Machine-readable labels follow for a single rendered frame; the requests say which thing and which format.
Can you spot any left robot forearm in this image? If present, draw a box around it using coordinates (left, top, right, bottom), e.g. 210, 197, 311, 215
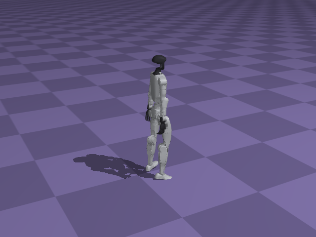
148, 92, 154, 109

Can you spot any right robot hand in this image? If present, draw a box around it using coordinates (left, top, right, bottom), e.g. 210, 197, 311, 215
157, 117, 166, 134

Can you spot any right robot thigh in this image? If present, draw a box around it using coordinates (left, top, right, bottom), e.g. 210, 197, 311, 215
158, 114, 172, 150

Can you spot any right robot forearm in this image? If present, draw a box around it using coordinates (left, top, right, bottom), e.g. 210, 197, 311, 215
160, 98, 168, 121

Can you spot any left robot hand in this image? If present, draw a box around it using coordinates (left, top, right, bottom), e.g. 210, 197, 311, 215
145, 105, 150, 121

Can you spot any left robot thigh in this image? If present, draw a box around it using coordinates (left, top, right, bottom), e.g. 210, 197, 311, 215
148, 109, 159, 145

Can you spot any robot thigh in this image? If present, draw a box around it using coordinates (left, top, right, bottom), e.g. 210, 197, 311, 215
158, 114, 172, 150
148, 109, 159, 145

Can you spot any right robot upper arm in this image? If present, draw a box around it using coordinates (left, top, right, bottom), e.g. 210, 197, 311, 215
158, 77, 167, 102

